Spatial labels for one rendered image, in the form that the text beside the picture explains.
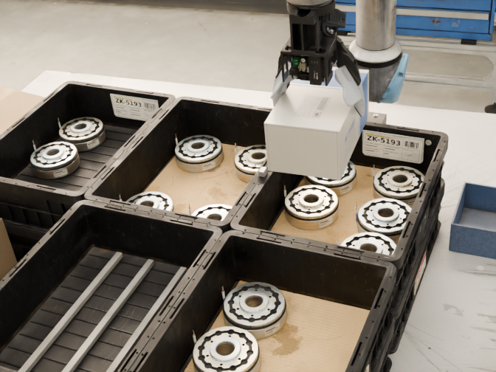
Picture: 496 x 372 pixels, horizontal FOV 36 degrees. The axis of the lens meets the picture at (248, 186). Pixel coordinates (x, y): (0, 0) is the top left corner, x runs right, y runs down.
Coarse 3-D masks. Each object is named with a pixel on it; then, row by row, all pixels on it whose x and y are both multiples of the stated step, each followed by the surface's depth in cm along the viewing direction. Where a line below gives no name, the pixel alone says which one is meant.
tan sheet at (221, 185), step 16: (224, 144) 173; (224, 160) 168; (160, 176) 165; (176, 176) 164; (192, 176) 164; (208, 176) 163; (224, 176) 162; (144, 192) 160; (160, 192) 160; (176, 192) 159; (192, 192) 159; (208, 192) 158; (224, 192) 158; (240, 192) 158; (176, 208) 155; (192, 208) 154
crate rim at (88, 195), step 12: (168, 108) 168; (240, 108) 166; (252, 108) 165; (264, 108) 164; (156, 120) 164; (144, 132) 161; (132, 144) 157; (120, 156) 154; (108, 168) 151; (252, 180) 143; (120, 204) 140; (132, 204) 140; (240, 204) 138; (180, 216) 136; (192, 216) 136; (228, 216) 135; (228, 228) 134
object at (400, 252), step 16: (384, 128) 154; (400, 128) 153; (416, 128) 153; (432, 160) 143; (432, 176) 139; (256, 192) 140; (240, 208) 137; (416, 208) 132; (416, 224) 131; (288, 240) 128; (304, 240) 128; (400, 240) 126; (368, 256) 123; (384, 256) 123; (400, 256) 123
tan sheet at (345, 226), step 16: (304, 176) 160; (368, 176) 158; (352, 192) 154; (368, 192) 154; (352, 208) 150; (288, 224) 148; (336, 224) 146; (352, 224) 146; (320, 240) 143; (336, 240) 143
